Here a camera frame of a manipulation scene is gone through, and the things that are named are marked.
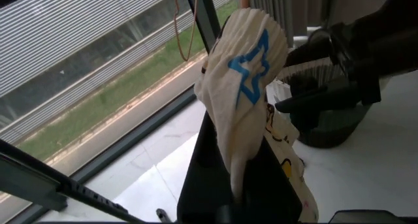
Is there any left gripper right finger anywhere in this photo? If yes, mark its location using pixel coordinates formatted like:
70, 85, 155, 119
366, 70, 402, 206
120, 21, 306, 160
234, 135, 304, 224

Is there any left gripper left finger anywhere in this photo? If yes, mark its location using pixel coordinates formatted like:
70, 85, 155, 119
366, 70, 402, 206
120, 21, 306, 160
176, 111, 236, 224

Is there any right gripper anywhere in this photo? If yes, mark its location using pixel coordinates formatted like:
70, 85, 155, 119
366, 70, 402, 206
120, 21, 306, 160
275, 0, 418, 114

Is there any cream printed garment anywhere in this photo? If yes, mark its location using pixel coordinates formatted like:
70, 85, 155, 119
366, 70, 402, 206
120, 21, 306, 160
193, 7, 320, 223

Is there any white laundry basket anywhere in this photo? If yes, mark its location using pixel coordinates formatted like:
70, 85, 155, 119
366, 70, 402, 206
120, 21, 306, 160
266, 57, 373, 150

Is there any window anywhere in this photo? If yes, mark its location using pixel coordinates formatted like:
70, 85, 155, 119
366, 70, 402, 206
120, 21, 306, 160
0, 0, 241, 224

